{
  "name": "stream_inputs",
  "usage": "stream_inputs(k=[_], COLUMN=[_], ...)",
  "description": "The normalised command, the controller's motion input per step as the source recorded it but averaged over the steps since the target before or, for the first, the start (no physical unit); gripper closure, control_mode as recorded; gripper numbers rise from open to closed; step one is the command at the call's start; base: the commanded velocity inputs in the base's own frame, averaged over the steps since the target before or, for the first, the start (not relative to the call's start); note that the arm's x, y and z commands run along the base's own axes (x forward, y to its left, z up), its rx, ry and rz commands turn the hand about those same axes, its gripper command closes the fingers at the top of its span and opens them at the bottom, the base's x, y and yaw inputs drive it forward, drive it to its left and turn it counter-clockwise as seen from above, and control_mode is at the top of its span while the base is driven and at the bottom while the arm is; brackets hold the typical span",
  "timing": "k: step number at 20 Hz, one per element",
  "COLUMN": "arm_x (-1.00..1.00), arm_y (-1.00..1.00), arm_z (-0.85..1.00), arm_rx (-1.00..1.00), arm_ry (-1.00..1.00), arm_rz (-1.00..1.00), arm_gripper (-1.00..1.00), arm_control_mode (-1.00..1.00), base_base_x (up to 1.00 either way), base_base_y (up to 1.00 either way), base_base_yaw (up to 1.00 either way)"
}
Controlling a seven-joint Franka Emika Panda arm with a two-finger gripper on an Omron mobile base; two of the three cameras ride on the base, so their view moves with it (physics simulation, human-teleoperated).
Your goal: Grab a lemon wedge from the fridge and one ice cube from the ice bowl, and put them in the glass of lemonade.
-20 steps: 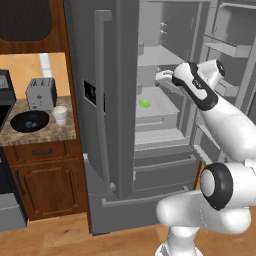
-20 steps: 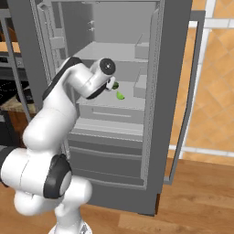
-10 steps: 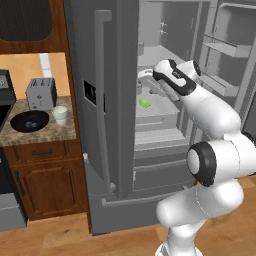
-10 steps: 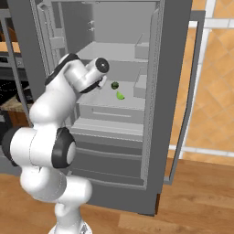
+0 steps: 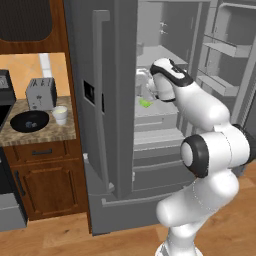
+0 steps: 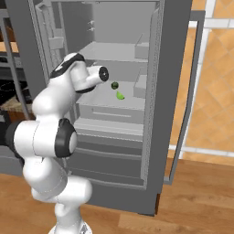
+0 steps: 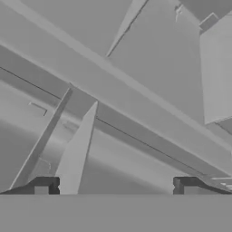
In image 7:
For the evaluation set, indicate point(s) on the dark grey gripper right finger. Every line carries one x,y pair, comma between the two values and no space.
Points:
188,181

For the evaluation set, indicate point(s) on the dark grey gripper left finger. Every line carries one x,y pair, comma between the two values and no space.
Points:
42,181

